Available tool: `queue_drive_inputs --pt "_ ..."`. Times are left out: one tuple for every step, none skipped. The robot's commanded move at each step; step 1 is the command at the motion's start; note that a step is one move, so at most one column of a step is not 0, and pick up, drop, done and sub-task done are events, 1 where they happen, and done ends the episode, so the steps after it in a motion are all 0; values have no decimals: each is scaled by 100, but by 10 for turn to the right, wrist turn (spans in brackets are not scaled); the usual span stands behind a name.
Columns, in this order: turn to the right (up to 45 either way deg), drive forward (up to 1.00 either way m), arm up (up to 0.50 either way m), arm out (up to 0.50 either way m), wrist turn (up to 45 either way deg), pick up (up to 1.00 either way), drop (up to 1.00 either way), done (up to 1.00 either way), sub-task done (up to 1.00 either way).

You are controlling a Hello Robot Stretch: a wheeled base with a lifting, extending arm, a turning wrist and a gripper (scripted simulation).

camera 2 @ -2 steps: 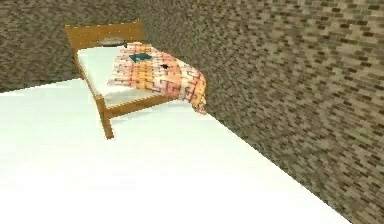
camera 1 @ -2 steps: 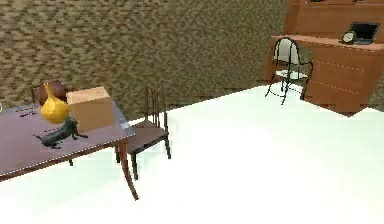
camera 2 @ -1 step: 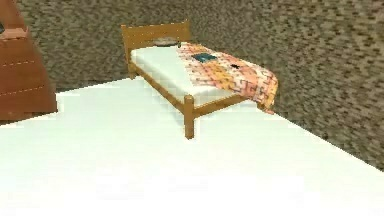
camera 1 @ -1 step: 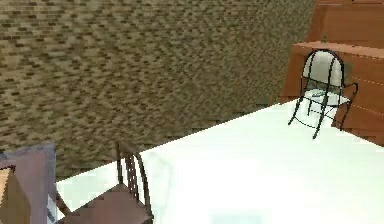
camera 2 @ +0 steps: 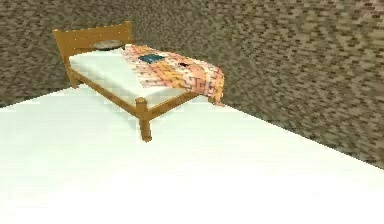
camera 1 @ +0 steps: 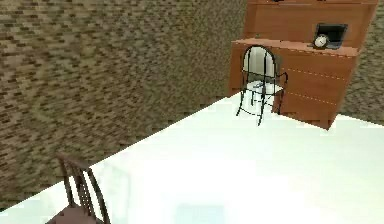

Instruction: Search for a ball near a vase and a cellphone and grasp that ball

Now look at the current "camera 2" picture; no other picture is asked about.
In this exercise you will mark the orange patterned blanket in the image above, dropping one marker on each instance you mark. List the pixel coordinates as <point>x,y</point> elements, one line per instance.
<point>180,75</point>

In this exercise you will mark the dark teal book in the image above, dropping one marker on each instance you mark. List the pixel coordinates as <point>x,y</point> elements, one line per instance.
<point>151,58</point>

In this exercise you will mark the grey speckled pillow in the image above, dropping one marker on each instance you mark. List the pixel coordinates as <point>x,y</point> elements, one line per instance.
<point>107,44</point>

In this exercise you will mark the wooden bed with white mattress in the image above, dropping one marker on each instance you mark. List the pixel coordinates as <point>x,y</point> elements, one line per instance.
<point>106,75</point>

